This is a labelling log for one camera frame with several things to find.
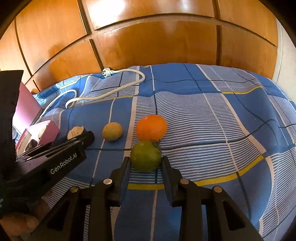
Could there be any green tomato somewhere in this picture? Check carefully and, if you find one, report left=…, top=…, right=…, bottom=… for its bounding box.
left=130, top=141, right=162, bottom=172

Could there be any person's left hand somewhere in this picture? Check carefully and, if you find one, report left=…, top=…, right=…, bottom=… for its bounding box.
left=1, top=199, right=50, bottom=240

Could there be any pink shallow cardboard box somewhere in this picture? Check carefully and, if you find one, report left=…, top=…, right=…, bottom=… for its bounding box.
left=16, top=120, right=59, bottom=156

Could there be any pink electric kettle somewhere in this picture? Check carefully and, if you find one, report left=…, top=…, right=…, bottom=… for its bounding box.
left=13, top=82, right=42, bottom=134

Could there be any blue plaid tablecloth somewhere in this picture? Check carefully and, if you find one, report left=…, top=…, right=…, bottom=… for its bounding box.
left=35, top=63, right=295, bottom=240

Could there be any brown kiwi fruit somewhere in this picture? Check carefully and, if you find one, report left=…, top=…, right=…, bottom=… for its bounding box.
left=102, top=122, right=123, bottom=141

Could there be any small orange tangerine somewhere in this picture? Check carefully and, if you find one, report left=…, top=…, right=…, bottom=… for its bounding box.
left=136, top=114, right=168, bottom=142

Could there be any white power cord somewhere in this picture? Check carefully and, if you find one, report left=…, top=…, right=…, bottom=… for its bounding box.
left=39, top=67, right=146, bottom=121

